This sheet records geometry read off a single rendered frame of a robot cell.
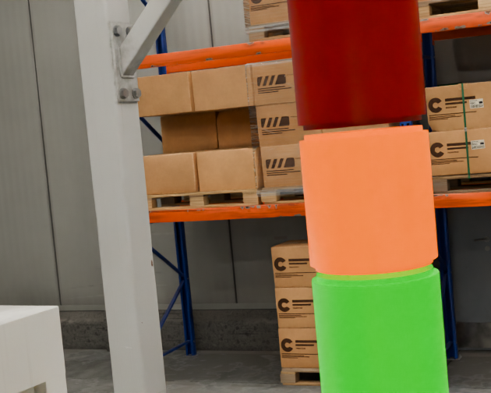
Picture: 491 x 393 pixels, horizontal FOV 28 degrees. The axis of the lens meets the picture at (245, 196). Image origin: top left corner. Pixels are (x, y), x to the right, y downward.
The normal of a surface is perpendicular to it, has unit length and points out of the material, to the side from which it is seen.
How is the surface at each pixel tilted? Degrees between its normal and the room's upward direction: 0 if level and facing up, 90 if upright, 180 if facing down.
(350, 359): 90
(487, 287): 90
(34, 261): 90
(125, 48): 90
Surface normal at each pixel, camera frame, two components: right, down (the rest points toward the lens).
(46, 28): -0.40, 0.10
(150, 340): 0.87, -0.05
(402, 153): 0.41, 0.03
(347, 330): -0.58, 0.11
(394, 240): 0.16, 0.05
